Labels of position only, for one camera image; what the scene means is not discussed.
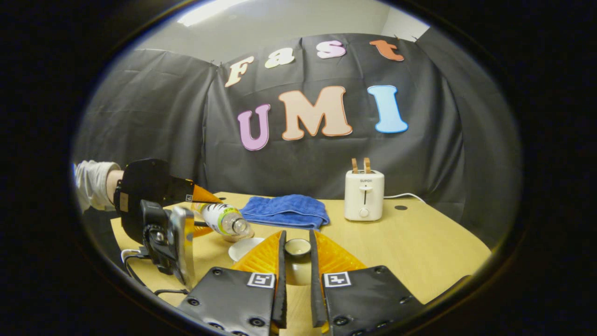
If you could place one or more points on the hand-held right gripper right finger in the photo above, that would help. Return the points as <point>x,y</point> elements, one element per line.
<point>315,280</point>

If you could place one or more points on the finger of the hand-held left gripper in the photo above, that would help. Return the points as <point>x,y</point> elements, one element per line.
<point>201,230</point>
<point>182,191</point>

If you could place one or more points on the cream teacup lid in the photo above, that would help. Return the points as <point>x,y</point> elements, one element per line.
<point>298,268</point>

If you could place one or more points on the toast bread slice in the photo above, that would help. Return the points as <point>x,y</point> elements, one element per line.
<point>367,165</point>
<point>355,165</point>

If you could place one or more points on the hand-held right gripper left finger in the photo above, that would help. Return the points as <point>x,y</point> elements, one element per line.
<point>281,280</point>

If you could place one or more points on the white teacup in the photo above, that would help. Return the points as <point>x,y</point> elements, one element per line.
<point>242,249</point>

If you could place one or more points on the clear water bottle white label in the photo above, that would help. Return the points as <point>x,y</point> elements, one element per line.
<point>221,218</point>

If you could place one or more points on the white toaster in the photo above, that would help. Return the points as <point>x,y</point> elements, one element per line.
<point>364,196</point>

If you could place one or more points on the blue towel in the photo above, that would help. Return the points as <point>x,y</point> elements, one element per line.
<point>284,210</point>

